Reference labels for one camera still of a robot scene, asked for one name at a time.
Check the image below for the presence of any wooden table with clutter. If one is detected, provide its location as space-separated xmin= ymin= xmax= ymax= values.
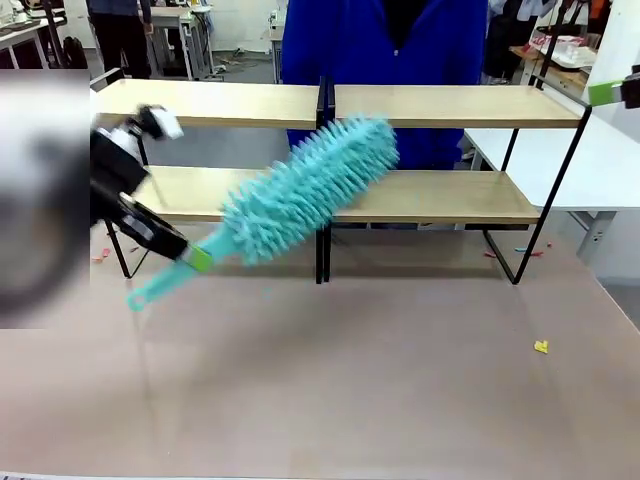
xmin=508 ymin=29 xmax=601 ymax=94

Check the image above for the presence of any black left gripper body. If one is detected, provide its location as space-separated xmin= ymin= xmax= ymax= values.
xmin=89 ymin=126 xmax=152 ymax=227

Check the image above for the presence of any cluttered background workbench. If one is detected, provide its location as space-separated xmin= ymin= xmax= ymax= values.
xmin=0 ymin=0 xmax=69 ymax=71

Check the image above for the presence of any black metal pole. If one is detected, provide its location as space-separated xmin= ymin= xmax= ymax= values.
xmin=533 ymin=0 xmax=574 ymax=92

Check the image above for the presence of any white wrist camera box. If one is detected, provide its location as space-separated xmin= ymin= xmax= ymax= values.
xmin=135 ymin=103 xmax=184 ymax=142

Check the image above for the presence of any black bag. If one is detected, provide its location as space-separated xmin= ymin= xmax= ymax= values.
xmin=62 ymin=37 xmax=89 ymax=70

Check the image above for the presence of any large white side table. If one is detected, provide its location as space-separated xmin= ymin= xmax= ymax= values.
xmin=462 ymin=115 xmax=640 ymax=269

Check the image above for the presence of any white background desk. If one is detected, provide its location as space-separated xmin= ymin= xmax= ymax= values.
xmin=149 ymin=4 xmax=217 ymax=82

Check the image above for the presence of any long wooden black-frame shelf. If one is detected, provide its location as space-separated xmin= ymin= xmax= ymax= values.
xmin=322 ymin=74 xmax=594 ymax=286

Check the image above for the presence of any short wooden black-frame shelf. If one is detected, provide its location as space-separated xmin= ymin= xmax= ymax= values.
xmin=92 ymin=74 xmax=327 ymax=285

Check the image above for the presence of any teal microfibre duster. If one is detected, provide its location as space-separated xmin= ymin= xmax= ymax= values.
xmin=124 ymin=113 xmax=401 ymax=314

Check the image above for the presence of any bystander in black trousers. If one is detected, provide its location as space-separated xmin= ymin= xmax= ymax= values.
xmin=85 ymin=0 xmax=154 ymax=81

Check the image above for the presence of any bystander in dark clothes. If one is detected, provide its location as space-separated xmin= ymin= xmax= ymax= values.
xmin=482 ymin=0 xmax=540 ymax=86

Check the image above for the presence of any person in blue jacket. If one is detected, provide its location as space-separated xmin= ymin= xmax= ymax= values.
xmin=280 ymin=0 xmax=490 ymax=172

